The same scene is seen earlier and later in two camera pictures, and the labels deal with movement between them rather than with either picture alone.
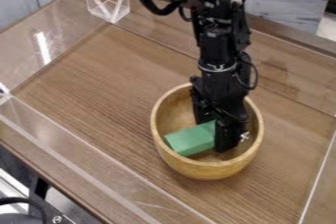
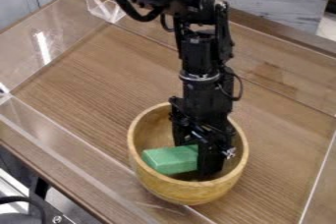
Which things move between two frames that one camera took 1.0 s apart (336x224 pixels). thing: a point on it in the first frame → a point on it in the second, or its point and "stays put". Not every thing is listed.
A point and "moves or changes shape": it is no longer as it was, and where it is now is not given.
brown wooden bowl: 173,116 moves or changes shape
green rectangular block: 194,140 moves or changes shape
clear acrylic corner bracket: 111,10 stays put
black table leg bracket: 38,196 stays put
